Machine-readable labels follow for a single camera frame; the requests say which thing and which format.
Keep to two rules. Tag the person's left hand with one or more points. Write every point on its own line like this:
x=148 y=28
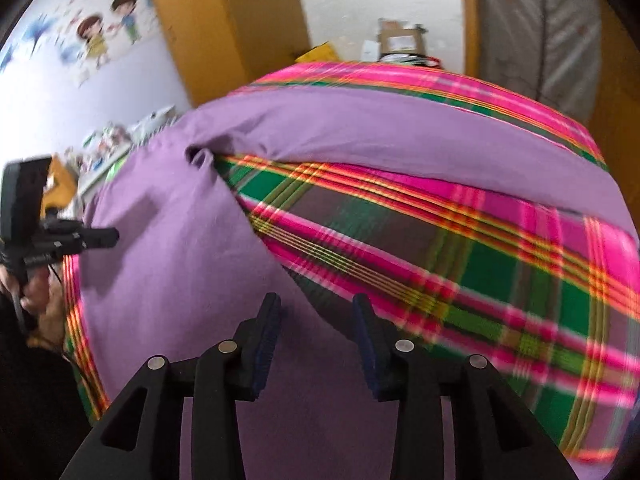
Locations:
x=45 y=292

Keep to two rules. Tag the cartoon couple wall sticker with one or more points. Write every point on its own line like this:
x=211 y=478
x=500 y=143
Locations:
x=105 y=30

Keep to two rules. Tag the pink plaid bed sheet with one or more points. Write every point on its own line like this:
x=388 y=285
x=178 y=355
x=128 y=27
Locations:
x=425 y=240

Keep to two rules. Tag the open cardboard box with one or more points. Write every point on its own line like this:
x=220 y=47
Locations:
x=402 y=40

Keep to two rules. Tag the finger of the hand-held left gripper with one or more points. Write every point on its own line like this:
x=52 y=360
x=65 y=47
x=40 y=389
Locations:
x=97 y=238

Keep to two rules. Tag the clear plastic door curtain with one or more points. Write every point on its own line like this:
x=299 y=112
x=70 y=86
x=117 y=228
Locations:
x=535 y=35

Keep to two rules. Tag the yellow bag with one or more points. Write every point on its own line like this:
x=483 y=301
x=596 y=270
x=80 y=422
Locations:
x=320 y=54

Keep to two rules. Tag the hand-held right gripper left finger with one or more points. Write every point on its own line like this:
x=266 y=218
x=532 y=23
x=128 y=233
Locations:
x=265 y=350

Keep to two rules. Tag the wooden wardrobe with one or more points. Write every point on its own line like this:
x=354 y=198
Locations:
x=225 y=25

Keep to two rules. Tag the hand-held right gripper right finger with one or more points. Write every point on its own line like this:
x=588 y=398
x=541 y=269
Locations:
x=365 y=347

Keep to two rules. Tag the wooden door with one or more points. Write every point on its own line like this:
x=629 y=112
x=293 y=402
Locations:
x=617 y=75

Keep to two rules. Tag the small white box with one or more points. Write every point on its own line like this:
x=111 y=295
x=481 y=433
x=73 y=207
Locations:
x=371 y=50

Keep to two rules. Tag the person's left forearm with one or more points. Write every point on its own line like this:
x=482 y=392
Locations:
x=50 y=332

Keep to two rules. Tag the purple fleece pants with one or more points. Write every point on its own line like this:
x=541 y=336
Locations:
x=175 y=240

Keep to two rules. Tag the white carton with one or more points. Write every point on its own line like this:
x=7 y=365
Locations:
x=152 y=120

